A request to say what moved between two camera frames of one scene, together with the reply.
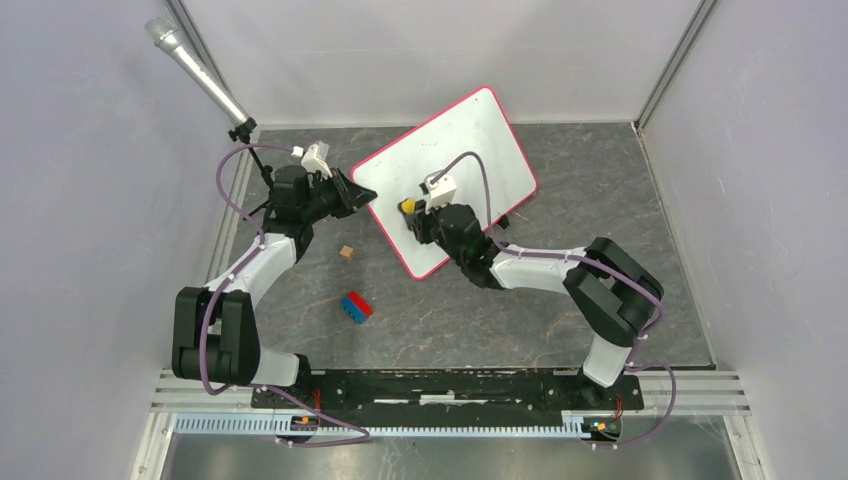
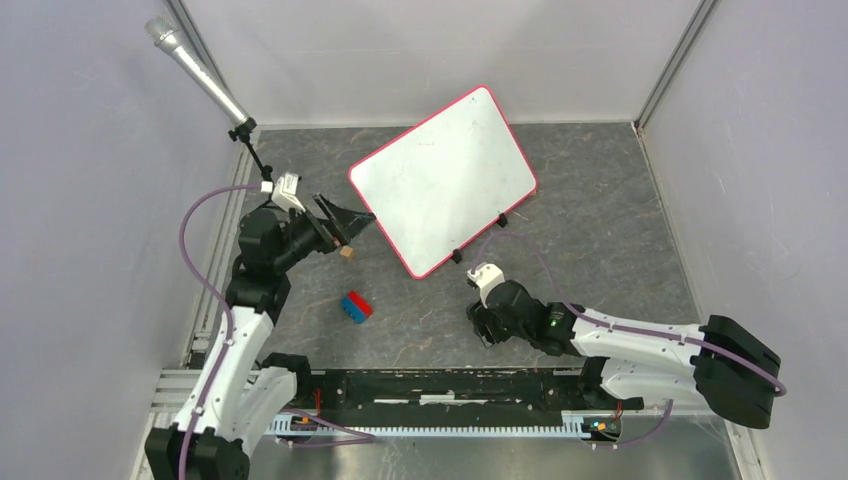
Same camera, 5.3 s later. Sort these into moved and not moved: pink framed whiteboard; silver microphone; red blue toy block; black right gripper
Moved: black right gripper
Not moved: pink framed whiteboard; red blue toy block; silver microphone
